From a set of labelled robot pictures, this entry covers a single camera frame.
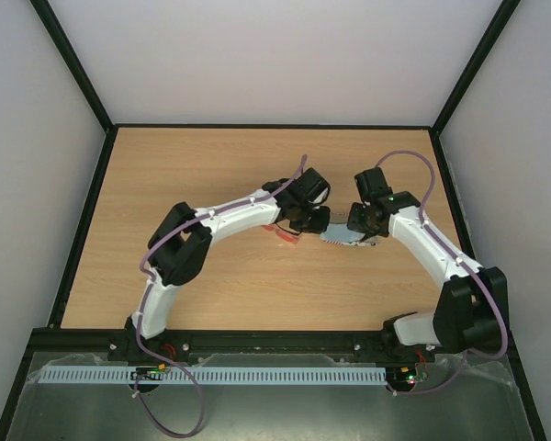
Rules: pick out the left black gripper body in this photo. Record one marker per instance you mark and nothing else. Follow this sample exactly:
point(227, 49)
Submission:
point(308, 222)

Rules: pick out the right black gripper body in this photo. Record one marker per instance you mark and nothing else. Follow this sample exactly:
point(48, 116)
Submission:
point(359, 218)

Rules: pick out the flag pattern glasses case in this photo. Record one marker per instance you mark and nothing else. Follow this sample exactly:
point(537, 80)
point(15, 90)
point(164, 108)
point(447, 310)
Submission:
point(343, 218)

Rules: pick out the light blue cleaning cloth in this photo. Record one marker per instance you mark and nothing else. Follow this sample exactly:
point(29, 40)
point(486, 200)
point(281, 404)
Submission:
point(339, 233)

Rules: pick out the pink translucent sunglasses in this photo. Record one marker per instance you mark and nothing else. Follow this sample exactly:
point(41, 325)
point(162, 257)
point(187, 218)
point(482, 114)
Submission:
point(283, 234)

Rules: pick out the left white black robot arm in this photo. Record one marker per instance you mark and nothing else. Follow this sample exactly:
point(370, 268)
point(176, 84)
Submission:
point(177, 251)

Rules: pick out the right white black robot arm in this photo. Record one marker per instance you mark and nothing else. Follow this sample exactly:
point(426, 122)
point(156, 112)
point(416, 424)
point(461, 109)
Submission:
point(472, 311)

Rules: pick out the right green circuit board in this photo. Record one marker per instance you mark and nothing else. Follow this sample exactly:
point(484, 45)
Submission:
point(405, 378)

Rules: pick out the left black circuit board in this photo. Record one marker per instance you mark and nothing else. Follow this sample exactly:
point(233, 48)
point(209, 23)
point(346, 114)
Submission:
point(149, 373)

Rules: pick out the black frame post right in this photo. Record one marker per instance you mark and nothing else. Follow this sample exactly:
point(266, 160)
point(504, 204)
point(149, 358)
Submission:
point(480, 54)

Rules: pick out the black frame post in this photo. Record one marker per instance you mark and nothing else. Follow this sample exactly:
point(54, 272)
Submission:
point(480, 54)
point(58, 36)

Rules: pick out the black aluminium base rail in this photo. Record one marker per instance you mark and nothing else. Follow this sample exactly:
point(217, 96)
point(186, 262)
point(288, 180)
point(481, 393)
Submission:
point(190, 347)

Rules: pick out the light blue slotted cable duct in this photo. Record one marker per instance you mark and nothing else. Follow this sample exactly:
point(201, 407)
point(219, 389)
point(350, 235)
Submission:
point(272, 376)

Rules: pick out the black frame post left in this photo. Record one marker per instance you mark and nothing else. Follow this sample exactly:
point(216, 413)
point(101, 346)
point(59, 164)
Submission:
point(58, 36)

